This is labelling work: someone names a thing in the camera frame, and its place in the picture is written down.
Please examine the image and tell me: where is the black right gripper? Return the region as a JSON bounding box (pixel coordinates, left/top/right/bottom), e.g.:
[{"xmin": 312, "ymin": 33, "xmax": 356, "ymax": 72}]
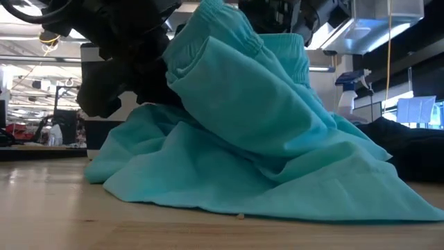
[{"xmin": 238, "ymin": 0, "xmax": 352, "ymax": 48}]

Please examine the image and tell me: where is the clear spray bottle blue trigger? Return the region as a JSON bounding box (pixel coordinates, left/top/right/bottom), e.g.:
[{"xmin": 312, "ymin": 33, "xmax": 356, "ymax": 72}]
[{"xmin": 334, "ymin": 68, "xmax": 373, "ymax": 124}]

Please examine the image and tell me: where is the yellow hanging cable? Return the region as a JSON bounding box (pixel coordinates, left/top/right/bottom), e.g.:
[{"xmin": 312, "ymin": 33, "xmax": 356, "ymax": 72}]
[{"xmin": 382, "ymin": 0, "xmax": 394, "ymax": 115}]

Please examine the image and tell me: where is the red background object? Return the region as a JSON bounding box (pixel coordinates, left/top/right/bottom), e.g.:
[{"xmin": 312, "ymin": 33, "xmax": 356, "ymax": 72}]
[{"xmin": 6, "ymin": 123, "xmax": 35, "ymax": 140}]

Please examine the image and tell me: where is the black monitor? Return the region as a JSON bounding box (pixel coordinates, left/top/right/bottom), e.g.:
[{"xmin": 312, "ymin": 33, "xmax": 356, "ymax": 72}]
[{"xmin": 51, "ymin": 110, "xmax": 79, "ymax": 145}]

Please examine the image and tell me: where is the white hanging sheet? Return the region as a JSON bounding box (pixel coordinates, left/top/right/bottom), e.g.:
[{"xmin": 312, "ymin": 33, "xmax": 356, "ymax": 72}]
[{"xmin": 396, "ymin": 95, "xmax": 437, "ymax": 124}]

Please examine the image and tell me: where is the navy white-striped fabric bin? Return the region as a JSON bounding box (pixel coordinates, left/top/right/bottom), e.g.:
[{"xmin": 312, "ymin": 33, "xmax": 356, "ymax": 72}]
[{"xmin": 80, "ymin": 43, "xmax": 139, "ymax": 160}]

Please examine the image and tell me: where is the black looped cable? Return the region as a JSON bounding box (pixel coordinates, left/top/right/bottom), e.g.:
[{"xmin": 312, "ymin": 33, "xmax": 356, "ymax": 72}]
[{"xmin": 0, "ymin": 128, "xmax": 17, "ymax": 147}]

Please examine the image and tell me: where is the black garment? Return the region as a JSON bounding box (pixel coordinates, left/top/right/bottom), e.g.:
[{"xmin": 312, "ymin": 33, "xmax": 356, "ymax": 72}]
[{"xmin": 357, "ymin": 117, "xmax": 444, "ymax": 183}]

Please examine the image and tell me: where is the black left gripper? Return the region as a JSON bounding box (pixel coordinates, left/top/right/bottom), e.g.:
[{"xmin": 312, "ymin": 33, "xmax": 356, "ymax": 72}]
[{"xmin": 41, "ymin": 0, "xmax": 185, "ymax": 119}]

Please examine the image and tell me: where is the black yellow ceiling reel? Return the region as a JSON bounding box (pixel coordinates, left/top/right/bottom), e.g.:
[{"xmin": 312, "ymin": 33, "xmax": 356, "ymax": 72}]
[{"xmin": 38, "ymin": 30, "xmax": 62, "ymax": 48}]

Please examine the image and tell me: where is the black metal rig frame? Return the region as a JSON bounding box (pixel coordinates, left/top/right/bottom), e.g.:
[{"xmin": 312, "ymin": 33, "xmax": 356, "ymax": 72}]
[{"xmin": 53, "ymin": 85, "xmax": 83, "ymax": 115}]

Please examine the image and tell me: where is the teal garment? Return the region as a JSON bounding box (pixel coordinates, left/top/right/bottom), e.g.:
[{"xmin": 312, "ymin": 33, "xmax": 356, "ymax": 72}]
[{"xmin": 84, "ymin": 0, "xmax": 444, "ymax": 222}]

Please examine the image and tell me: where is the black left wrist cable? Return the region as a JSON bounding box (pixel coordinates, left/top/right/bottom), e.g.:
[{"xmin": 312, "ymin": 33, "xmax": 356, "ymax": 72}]
[{"xmin": 0, "ymin": 0, "xmax": 76, "ymax": 25}]

